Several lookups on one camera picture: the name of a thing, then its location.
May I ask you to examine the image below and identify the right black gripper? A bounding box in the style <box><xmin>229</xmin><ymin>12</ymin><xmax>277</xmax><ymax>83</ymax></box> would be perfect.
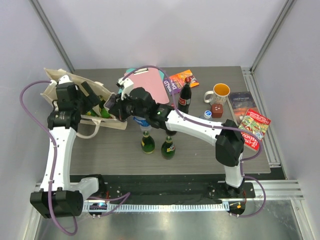
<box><xmin>109</xmin><ymin>91</ymin><xmax>148</xmax><ymax>121</ymax></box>

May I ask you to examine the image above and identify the green glass bottle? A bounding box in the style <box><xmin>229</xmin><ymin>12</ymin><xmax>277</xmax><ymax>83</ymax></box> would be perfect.
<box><xmin>141</xmin><ymin>130</ymin><xmax>155</xmax><ymax>154</ymax></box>
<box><xmin>85</xmin><ymin>95</ymin><xmax>111</xmax><ymax>119</ymax></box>
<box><xmin>161</xmin><ymin>136</ymin><xmax>176</xmax><ymax>160</ymax></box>

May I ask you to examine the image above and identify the Pocari Sweat plastic bottle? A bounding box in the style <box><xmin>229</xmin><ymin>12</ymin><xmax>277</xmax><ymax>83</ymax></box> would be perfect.
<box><xmin>133</xmin><ymin>116</ymin><xmax>152</xmax><ymax>132</ymax></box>

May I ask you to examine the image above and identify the Coca-Cola glass bottle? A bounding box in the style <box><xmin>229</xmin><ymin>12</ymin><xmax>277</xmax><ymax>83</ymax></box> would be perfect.
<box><xmin>165</xmin><ymin>130</ymin><xmax>177</xmax><ymax>136</ymax></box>
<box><xmin>178</xmin><ymin>76</ymin><xmax>192</xmax><ymax>114</ymax></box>

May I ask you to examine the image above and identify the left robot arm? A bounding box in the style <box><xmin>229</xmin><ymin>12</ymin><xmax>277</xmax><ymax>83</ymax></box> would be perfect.
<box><xmin>30</xmin><ymin>80</ymin><xmax>107</xmax><ymax>219</ymax></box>

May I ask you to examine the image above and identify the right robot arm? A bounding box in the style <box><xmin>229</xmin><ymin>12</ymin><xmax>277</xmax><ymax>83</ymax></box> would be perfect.
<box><xmin>104</xmin><ymin>87</ymin><xmax>245</xmax><ymax>198</ymax></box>

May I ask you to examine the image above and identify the canvas tote bag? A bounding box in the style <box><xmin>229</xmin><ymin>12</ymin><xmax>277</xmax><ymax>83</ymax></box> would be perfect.
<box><xmin>40</xmin><ymin>68</ymin><xmax>127</xmax><ymax>139</ymax></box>

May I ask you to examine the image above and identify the teal clipboard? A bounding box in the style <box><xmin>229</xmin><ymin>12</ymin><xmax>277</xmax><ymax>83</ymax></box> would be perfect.
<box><xmin>124</xmin><ymin>67</ymin><xmax>165</xmax><ymax>80</ymax></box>

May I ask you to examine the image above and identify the pink clipboard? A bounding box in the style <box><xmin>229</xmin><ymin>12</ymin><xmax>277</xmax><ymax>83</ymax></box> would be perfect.
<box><xmin>124</xmin><ymin>67</ymin><xmax>170</xmax><ymax>104</ymax></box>

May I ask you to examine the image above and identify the Roald Dahl book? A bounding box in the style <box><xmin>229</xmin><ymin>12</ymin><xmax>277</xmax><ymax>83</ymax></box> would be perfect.
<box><xmin>162</xmin><ymin>69</ymin><xmax>200</xmax><ymax>96</ymax></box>

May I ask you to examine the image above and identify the brown red cube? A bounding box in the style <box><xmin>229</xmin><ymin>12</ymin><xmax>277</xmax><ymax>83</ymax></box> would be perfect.
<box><xmin>210</xmin><ymin>103</ymin><xmax>224</xmax><ymax>118</ymax></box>

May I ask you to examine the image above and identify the white mug orange inside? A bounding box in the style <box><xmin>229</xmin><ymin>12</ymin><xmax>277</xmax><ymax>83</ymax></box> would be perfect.
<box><xmin>203</xmin><ymin>83</ymin><xmax>231</xmax><ymax>106</ymax></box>

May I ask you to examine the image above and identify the dark purple book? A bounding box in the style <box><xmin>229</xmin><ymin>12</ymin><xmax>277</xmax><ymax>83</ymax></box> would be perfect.
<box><xmin>227</xmin><ymin>91</ymin><xmax>259</xmax><ymax>125</ymax></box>

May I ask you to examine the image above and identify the red Treehouse book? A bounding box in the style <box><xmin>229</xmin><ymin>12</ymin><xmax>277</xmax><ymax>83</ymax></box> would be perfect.
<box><xmin>238</xmin><ymin>108</ymin><xmax>271</xmax><ymax>151</ymax></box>

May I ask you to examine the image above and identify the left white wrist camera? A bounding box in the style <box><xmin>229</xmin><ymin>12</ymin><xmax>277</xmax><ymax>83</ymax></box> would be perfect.
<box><xmin>49</xmin><ymin>74</ymin><xmax>73</xmax><ymax>87</ymax></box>

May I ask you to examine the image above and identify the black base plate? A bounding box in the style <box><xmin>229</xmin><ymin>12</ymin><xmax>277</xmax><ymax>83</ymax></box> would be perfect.
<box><xmin>102</xmin><ymin>174</ymin><xmax>256</xmax><ymax>199</ymax></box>

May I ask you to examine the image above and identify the slotted cable duct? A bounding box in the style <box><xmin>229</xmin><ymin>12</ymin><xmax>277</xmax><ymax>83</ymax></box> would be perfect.
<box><xmin>82</xmin><ymin>201</ymin><xmax>230</xmax><ymax>213</ymax></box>

